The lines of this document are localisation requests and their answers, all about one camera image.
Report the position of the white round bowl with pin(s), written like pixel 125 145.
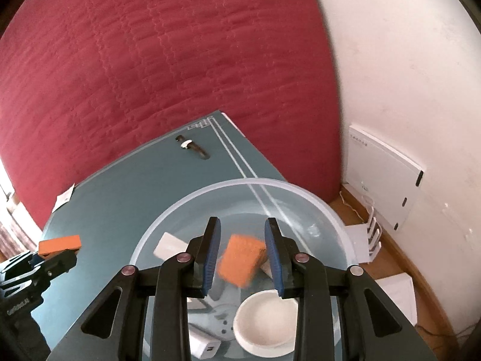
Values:
pixel 263 319

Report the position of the white router with antennas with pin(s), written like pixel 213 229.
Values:
pixel 372 233

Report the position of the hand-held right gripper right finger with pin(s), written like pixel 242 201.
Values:
pixel 272 259

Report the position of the orange striped wedge block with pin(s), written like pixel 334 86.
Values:
pixel 60 244
pixel 240 261

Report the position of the white cardboard box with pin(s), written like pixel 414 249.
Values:
pixel 398 297
pixel 357 242

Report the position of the white paper card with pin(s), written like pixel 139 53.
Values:
pixel 64 197

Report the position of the patterned curtain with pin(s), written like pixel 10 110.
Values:
pixel 17 225

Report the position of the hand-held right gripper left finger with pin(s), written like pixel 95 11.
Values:
pixel 210 259

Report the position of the white wall box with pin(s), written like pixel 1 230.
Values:
pixel 383 176

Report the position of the clear plastic container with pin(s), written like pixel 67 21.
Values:
pixel 244 203

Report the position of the red quilted blanket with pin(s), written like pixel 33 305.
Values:
pixel 150 64

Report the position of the white charger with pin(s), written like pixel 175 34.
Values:
pixel 204 346

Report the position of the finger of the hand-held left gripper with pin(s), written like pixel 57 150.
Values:
pixel 36 260
pixel 60 261

